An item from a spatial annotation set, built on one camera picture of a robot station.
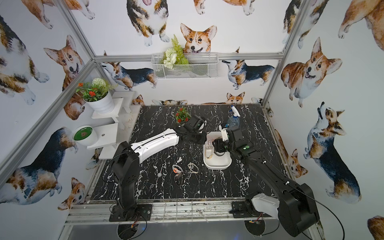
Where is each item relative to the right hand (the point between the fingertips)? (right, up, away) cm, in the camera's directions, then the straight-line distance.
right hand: (215, 140), depth 83 cm
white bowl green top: (-67, +3, -6) cm, 68 cm away
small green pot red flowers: (-21, +14, +17) cm, 31 cm away
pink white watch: (-3, -1, +1) cm, 4 cm away
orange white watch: (-22, -17, +3) cm, 28 cm away
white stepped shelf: (-58, +1, +1) cm, 58 cm away
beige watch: (-3, -10, +12) cm, 16 cm away
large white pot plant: (-61, +24, -6) cm, 66 cm away
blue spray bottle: (+13, +10, +17) cm, 24 cm away
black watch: (-21, -22, +2) cm, 31 cm away
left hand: (-5, +2, +4) cm, 7 cm away
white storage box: (-2, -13, +9) cm, 16 cm away
